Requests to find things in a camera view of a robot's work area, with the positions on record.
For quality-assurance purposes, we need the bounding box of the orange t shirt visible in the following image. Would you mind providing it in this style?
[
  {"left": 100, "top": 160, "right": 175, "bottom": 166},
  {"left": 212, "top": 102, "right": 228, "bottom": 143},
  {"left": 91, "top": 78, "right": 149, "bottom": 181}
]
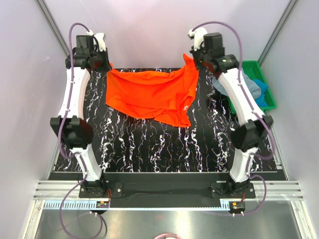
[{"left": 106, "top": 54, "right": 198, "bottom": 127}]

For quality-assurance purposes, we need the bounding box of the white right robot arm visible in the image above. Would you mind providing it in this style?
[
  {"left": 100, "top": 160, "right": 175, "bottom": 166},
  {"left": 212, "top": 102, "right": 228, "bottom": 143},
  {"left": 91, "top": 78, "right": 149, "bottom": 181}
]
[{"left": 188, "top": 27, "right": 273, "bottom": 198}]

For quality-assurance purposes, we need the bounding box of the connector box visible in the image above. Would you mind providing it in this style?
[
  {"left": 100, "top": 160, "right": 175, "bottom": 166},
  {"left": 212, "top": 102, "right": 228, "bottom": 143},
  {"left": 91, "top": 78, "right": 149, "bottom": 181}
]
[
  {"left": 96, "top": 199, "right": 110, "bottom": 208},
  {"left": 229, "top": 201, "right": 246, "bottom": 214}
]

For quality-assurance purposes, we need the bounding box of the left aluminium corner post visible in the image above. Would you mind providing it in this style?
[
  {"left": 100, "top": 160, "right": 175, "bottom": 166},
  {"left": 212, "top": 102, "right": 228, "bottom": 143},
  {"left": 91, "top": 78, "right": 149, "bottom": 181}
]
[{"left": 35, "top": 0, "right": 70, "bottom": 71}]

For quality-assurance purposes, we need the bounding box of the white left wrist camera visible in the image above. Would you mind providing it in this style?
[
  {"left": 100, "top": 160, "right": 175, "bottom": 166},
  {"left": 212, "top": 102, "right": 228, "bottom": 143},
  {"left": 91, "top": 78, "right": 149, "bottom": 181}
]
[{"left": 86, "top": 30, "right": 107, "bottom": 52}]

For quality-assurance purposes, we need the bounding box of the aluminium corner post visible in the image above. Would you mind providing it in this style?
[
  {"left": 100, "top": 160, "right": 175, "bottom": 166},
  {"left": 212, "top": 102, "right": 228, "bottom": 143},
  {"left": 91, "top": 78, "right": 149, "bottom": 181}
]
[
  {"left": 258, "top": 0, "right": 299, "bottom": 66},
  {"left": 35, "top": 0, "right": 70, "bottom": 71}
]

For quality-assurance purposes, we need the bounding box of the green plastic bin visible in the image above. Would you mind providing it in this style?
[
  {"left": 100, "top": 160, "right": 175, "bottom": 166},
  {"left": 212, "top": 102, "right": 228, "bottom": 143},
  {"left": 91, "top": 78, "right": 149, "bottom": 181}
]
[{"left": 242, "top": 60, "right": 277, "bottom": 112}]

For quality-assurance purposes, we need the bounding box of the grey-blue t shirt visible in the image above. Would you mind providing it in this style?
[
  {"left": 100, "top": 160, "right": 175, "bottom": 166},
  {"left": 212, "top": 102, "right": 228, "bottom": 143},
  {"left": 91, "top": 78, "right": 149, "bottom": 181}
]
[{"left": 212, "top": 73, "right": 262, "bottom": 99}]

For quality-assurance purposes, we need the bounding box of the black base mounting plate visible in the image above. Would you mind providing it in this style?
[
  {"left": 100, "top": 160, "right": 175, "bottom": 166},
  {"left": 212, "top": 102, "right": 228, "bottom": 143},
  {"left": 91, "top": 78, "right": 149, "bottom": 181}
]
[{"left": 79, "top": 172, "right": 255, "bottom": 199}]

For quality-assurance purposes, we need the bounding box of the left connector box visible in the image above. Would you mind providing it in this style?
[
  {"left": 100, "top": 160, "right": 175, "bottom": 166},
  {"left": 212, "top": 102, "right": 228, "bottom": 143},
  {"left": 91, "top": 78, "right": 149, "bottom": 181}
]
[{"left": 96, "top": 199, "right": 110, "bottom": 208}]

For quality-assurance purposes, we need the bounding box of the right connector box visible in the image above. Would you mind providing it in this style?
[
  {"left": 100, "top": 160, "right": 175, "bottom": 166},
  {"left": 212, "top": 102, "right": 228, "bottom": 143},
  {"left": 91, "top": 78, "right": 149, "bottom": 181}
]
[{"left": 229, "top": 201, "right": 246, "bottom": 214}]

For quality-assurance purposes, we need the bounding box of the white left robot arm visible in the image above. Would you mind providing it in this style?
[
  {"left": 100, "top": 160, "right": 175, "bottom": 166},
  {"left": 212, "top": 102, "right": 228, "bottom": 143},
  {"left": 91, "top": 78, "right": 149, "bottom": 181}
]
[{"left": 50, "top": 33, "right": 112, "bottom": 198}]

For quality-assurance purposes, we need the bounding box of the aluminium frame rail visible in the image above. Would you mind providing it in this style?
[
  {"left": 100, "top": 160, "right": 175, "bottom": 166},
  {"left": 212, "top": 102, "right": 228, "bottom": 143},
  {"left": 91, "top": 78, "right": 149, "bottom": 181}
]
[{"left": 33, "top": 181, "right": 303, "bottom": 211}]

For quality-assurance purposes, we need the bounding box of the right aluminium corner post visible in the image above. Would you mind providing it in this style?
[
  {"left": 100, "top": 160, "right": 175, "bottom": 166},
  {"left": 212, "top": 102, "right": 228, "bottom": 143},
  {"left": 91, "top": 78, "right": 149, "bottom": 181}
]
[{"left": 258, "top": 0, "right": 299, "bottom": 66}]

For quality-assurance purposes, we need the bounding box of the blue t shirt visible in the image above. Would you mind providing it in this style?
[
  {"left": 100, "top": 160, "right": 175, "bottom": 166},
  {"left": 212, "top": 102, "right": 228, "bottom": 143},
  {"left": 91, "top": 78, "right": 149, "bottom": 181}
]
[{"left": 253, "top": 79, "right": 268, "bottom": 108}]

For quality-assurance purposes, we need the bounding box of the pink cable loop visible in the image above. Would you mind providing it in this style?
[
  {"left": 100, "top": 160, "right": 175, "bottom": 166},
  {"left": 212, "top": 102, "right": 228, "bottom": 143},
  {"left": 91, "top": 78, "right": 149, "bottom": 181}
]
[{"left": 154, "top": 233, "right": 180, "bottom": 239}]

